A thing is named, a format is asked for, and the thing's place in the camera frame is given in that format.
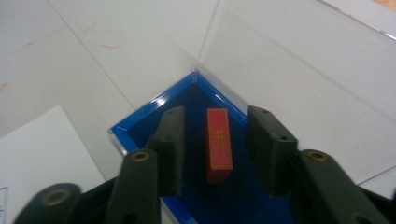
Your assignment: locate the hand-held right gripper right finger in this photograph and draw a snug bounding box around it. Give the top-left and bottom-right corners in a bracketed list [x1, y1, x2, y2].
[247, 105, 300, 198]

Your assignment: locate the red rectangular block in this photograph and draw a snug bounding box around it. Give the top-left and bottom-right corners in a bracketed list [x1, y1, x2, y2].
[205, 107, 233, 185]

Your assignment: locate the clear box with blue base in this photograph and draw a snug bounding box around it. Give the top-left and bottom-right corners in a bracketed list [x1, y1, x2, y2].
[108, 0, 396, 224]

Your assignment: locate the white paper sheet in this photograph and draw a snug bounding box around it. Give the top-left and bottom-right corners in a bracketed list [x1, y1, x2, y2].
[0, 105, 106, 224]

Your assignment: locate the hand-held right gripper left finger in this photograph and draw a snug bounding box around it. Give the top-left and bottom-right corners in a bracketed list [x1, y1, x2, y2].
[146, 105, 187, 197]

